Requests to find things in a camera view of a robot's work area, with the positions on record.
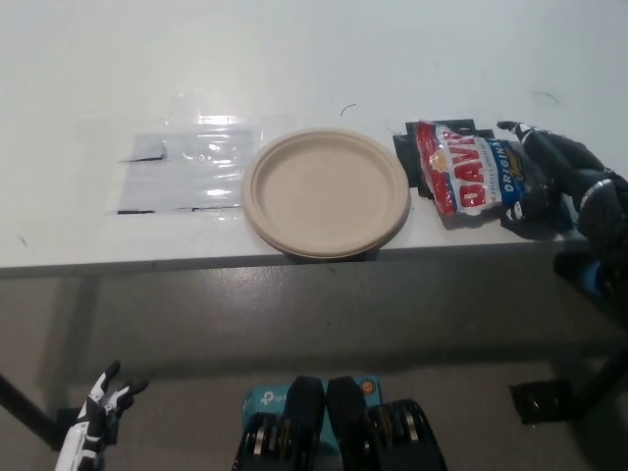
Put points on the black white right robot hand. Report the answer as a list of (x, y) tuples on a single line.
[(559, 167)]

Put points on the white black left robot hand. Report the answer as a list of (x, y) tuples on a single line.
[(83, 432)]

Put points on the red blue sunflower seed bag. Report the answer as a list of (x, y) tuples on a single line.
[(456, 167)]

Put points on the beige paper plate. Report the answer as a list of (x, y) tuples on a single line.
[(324, 191)]

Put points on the black and blue clamp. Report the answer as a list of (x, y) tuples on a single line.
[(571, 270)]

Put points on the teal router box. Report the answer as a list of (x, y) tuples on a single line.
[(260, 400)]

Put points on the large black floor tape patch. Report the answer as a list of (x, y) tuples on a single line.
[(539, 402)]

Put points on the clear plastic taped sheet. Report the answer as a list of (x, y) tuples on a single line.
[(191, 172)]

